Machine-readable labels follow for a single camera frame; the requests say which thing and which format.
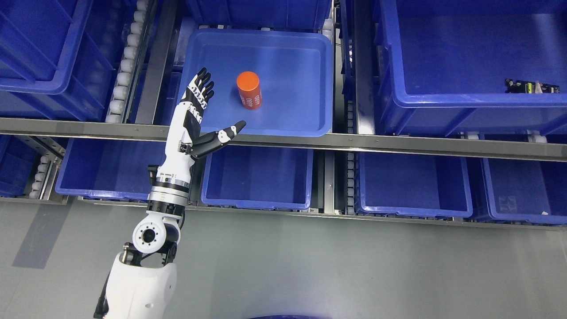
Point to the large blue bin left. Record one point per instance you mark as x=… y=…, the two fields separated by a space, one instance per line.
x=52 y=66

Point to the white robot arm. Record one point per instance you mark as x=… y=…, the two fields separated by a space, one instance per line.
x=143 y=277

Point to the lower blue bin centre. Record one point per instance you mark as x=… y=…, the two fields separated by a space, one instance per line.
x=260 y=178

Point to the shallow blue tray bin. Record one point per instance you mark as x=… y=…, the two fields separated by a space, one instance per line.
x=296 y=73

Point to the metal shelf rail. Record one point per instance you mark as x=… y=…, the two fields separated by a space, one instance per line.
x=329 y=142

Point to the orange cylindrical capacitor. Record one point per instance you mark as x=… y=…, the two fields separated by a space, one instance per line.
x=249 y=90

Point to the lower blue bin far right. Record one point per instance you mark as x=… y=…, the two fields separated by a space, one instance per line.
x=510 y=190

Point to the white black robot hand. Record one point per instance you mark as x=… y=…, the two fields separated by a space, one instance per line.
x=184 y=143

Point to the white roller track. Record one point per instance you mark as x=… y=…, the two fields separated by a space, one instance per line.
x=127 y=71

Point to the small black electronic component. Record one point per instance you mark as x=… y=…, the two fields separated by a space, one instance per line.
x=529 y=87

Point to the lower blue bin left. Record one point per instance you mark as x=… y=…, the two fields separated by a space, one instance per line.
x=109 y=169

